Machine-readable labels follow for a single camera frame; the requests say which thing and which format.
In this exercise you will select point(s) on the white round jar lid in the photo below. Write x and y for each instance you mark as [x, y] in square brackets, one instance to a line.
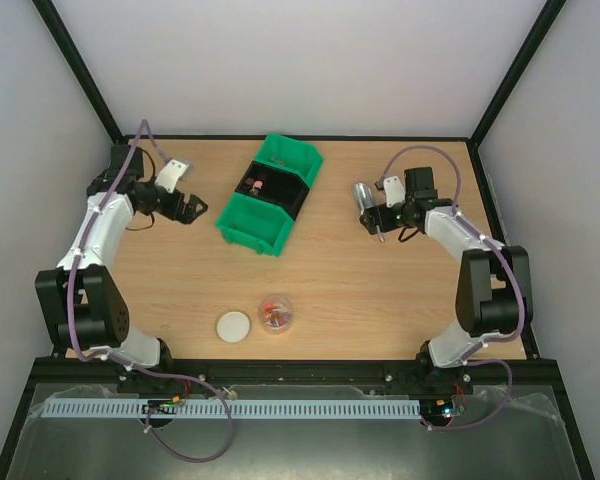
[233, 326]

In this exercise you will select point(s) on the light blue slotted cable duct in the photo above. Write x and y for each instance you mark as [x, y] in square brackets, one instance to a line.
[240, 409]

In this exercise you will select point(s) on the clear plastic jar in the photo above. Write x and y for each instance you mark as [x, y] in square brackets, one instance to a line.
[275, 313]

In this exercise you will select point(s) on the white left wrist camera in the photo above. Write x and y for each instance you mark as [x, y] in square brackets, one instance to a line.
[173, 172]

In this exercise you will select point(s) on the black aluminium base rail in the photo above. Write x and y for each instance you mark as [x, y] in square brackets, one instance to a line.
[398, 377]

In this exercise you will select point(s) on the green bin with star candies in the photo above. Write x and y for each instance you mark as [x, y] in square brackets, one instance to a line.
[291, 155]

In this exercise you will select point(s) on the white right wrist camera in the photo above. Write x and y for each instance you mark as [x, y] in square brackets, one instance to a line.
[393, 189]

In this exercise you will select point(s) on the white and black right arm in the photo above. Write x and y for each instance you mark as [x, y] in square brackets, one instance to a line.
[493, 297]

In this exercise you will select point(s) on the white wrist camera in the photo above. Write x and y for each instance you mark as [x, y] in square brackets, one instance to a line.
[173, 172]
[393, 189]

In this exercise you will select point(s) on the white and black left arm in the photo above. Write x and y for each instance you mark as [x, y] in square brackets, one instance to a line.
[83, 309]

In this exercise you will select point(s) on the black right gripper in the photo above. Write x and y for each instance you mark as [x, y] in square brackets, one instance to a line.
[373, 220]

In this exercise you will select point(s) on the silver metal scoop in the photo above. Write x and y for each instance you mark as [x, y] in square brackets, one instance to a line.
[366, 204]

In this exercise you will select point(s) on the black bin with lollipops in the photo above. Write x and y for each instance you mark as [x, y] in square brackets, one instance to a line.
[273, 185]

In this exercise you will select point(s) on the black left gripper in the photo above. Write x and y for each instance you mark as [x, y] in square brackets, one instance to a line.
[178, 215]

